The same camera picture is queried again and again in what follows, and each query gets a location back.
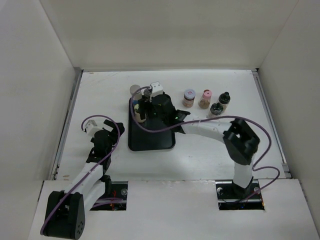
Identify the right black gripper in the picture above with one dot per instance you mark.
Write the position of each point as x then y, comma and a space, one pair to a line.
144, 104

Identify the yellow cap sauce bottle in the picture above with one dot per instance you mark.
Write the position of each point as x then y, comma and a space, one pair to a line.
137, 112

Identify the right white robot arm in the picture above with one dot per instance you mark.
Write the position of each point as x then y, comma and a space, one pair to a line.
240, 140

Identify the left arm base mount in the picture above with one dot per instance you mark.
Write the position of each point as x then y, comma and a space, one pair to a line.
114, 199

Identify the pink cap spice bottle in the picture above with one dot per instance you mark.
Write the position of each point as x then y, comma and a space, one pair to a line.
205, 99

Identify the black knob cap bottle rear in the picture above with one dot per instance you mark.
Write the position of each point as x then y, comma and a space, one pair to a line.
224, 100

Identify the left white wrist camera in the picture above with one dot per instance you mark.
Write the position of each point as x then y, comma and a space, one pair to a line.
91, 128

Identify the black knob cap bottle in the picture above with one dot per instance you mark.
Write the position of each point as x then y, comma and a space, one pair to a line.
216, 109
224, 100

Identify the black knob cap bottle front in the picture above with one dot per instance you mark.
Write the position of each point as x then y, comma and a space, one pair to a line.
216, 109

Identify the clear dome cap spice bottle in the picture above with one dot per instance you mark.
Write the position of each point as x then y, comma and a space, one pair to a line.
147, 93

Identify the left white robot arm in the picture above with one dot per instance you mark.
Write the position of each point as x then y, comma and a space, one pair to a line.
66, 210

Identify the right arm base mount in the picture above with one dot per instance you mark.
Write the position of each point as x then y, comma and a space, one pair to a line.
231, 198

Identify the blue label silver cap bottle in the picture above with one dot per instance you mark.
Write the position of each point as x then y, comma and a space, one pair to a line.
136, 93

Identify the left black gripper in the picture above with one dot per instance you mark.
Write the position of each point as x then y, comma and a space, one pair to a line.
114, 137

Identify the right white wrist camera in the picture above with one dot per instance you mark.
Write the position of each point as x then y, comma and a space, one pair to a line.
156, 89

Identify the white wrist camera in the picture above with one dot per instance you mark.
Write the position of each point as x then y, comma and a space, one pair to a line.
156, 89
91, 128

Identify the black rectangular plastic tray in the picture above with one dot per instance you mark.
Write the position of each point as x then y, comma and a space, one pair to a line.
140, 140

